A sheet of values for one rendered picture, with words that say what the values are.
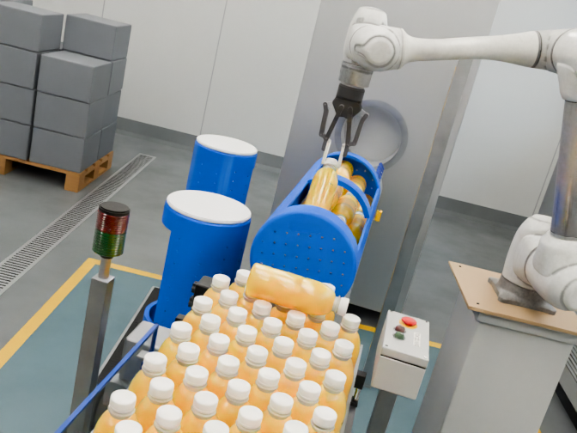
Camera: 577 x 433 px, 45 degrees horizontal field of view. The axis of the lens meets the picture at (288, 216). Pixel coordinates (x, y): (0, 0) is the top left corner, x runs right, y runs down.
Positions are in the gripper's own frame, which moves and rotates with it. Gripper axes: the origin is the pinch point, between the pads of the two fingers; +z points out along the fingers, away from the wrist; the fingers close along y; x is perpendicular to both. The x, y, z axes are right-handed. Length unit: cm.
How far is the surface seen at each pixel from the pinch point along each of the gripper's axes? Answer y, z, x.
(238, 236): 23.0, 35.6, -7.7
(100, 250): 34, 17, 72
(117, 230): 32, 12, 71
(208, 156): 60, 35, -89
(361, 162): -6, 12, -54
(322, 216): -3.7, 10.7, 26.6
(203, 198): 39, 30, -18
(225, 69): 164, 49, -471
